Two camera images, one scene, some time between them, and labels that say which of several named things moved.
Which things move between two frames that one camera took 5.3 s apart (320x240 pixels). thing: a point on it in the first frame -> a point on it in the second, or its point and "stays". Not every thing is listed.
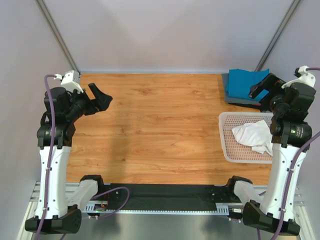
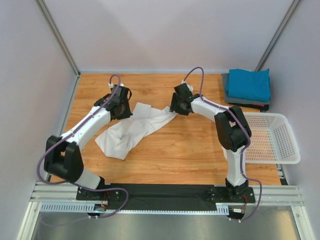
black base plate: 169,196 stays
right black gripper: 272,82 -> 174,101
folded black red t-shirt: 255,106 stays
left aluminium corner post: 58,33 stays
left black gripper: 99,103 -> 128,113
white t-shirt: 257,135 -> 119,137
